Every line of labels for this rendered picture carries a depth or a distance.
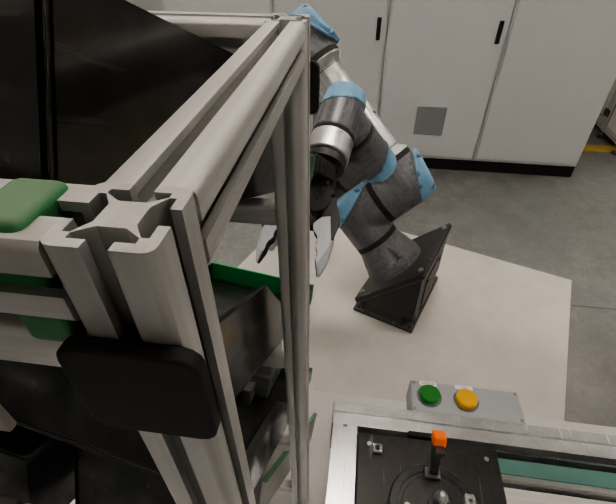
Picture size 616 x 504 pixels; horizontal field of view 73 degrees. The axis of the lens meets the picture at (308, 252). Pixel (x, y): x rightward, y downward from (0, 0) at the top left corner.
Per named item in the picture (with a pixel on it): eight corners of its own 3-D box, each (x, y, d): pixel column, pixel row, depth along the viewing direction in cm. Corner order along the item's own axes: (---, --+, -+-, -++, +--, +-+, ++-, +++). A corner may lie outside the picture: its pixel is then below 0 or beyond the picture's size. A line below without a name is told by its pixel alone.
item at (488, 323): (300, 209, 156) (300, 202, 154) (567, 287, 124) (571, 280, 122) (172, 342, 108) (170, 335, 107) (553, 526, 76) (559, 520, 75)
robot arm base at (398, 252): (386, 256, 121) (366, 230, 120) (428, 239, 110) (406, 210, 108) (363, 289, 112) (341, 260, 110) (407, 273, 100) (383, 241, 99)
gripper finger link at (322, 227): (339, 285, 64) (332, 232, 68) (337, 270, 59) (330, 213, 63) (319, 288, 64) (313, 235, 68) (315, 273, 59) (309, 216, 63)
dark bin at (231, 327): (210, 280, 52) (214, 221, 50) (311, 303, 49) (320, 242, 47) (-19, 412, 25) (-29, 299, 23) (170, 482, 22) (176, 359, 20)
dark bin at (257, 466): (226, 359, 62) (230, 313, 60) (310, 382, 59) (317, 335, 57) (75, 511, 36) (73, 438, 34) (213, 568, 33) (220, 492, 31)
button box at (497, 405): (405, 395, 89) (410, 378, 85) (508, 407, 87) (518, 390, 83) (407, 426, 84) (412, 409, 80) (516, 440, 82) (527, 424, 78)
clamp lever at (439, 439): (425, 466, 68) (432, 428, 66) (438, 468, 68) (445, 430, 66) (428, 484, 65) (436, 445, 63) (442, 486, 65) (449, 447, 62)
